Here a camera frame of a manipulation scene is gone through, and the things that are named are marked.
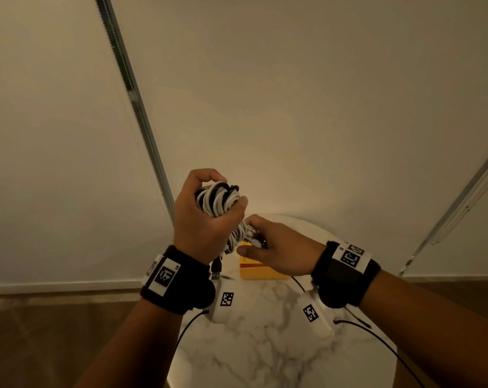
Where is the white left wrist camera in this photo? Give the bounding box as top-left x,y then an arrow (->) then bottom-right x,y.
207,276 -> 239,324

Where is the slotted metal wall rail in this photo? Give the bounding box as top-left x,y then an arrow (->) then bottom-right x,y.
398,139 -> 488,278
94,0 -> 176,225

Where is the black wristband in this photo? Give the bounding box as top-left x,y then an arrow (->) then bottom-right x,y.
311,241 -> 382,310
140,245 -> 216,316

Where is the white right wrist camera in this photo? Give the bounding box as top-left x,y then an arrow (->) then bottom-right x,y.
295,289 -> 335,340

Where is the black left wristband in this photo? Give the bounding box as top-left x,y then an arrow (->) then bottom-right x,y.
140,245 -> 216,316

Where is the black left camera cable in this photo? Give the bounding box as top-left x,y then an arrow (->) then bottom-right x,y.
175,310 -> 211,352

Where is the person's right hand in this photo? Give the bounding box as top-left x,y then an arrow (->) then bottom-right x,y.
235,214 -> 328,278

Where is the white baseboard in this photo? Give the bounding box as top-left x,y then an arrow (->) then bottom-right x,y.
0,280 -> 144,296

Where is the black right camera cable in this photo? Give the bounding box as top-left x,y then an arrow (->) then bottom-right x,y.
332,318 -> 427,388

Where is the bundle of black and white cables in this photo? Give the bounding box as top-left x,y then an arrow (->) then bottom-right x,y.
194,181 -> 269,255

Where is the person's right forearm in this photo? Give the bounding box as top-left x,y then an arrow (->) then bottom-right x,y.
359,270 -> 488,388

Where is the black camera cable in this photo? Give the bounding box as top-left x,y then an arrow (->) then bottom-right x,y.
175,310 -> 211,352
332,318 -> 427,388

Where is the person's left hand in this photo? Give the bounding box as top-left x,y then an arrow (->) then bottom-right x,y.
173,168 -> 249,266

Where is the yellow box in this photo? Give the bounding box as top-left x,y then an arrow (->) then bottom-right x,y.
239,254 -> 291,281

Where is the black right wristband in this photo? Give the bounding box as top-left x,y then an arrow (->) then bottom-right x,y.
311,241 -> 382,310

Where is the white marble table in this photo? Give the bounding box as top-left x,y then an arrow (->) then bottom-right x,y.
167,213 -> 398,388

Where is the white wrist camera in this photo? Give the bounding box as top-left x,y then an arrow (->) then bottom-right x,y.
207,276 -> 239,324
295,289 -> 335,340

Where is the person's left forearm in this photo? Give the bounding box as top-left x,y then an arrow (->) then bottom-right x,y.
74,299 -> 184,388

